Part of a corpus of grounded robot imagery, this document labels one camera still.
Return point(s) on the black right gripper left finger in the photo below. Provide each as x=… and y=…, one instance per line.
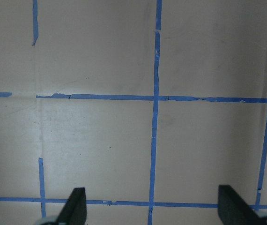
x=74, y=211

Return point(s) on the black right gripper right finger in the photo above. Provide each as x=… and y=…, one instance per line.
x=233, y=210

